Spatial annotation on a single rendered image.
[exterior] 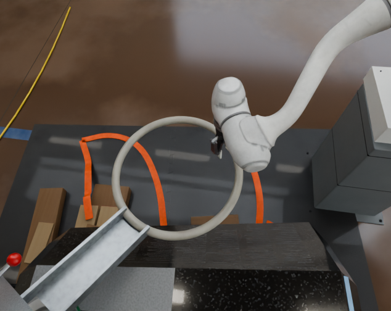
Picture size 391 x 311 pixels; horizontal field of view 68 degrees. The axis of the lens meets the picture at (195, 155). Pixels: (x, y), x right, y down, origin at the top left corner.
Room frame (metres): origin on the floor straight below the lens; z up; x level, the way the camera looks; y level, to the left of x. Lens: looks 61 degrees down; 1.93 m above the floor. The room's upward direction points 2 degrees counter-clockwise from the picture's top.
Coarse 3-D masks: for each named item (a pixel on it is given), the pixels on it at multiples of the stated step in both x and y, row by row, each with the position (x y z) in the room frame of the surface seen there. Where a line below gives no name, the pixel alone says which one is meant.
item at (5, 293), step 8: (0, 280) 0.09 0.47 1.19; (0, 288) 0.07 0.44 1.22; (8, 288) 0.07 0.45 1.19; (0, 296) 0.05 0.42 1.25; (8, 296) 0.05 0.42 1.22; (16, 296) 0.06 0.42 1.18; (0, 304) 0.04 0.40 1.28; (8, 304) 0.04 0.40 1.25; (16, 304) 0.04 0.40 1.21; (24, 304) 0.04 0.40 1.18
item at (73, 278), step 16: (112, 224) 0.29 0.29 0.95; (128, 224) 0.30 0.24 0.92; (96, 240) 0.24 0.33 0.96; (112, 240) 0.24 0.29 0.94; (128, 240) 0.24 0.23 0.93; (80, 256) 0.18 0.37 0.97; (96, 256) 0.18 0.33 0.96; (112, 256) 0.18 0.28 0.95; (48, 272) 0.13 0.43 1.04; (64, 272) 0.13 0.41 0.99; (80, 272) 0.13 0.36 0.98; (96, 272) 0.13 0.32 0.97; (32, 288) 0.09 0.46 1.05; (48, 288) 0.09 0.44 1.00; (64, 288) 0.09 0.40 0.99; (80, 288) 0.09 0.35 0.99; (48, 304) 0.05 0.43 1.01; (64, 304) 0.05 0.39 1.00
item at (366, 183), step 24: (360, 96) 0.97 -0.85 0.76; (360, 120) 0.85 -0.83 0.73; (336, 144) 0.88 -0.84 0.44; (360, 144) 0.73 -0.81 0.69; (384, 144) 0.66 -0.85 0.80; (312, 168) 0.93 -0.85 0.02; (336, 168) 0.74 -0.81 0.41; (360, 168) 0.63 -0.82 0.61; (384, 168) 0.62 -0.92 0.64; (336, 192) 0.63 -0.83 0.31; (360, 192) 0.61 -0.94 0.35; (384, 192) 0.59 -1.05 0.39; (360, 216) 0.57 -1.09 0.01
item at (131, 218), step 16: (144, 128) 0.67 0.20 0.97; (208, 128) 0.65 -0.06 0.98; (128, 144) 0.60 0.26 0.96; (112, 176) 0.47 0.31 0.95; (240, 176) 0.44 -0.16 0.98; (112, 192) 0.41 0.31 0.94; (240, 192) 0.39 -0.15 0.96; (224, 208) 0.33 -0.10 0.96; (144, 224) 0.29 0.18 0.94; (208, 224) 0.28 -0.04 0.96; (176, 240) 0.23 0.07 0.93
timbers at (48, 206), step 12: (48, 192) 0.78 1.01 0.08; (60, 192) 0.78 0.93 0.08; (96, 192) 0.77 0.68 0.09; (108, 192) 0.77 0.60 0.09; (36, 204) 0.70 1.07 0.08; (48, 204) 0.69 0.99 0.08; (60, 204) 0.70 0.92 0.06; (96, 204) 0.68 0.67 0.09; (108, 204) 0.68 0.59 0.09; (36, 216) 0.62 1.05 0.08; (48, 216) 0.61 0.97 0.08; (60, 216) 0.63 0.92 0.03; (24, 252) 0.39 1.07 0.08; (24, 264) 0.32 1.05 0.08
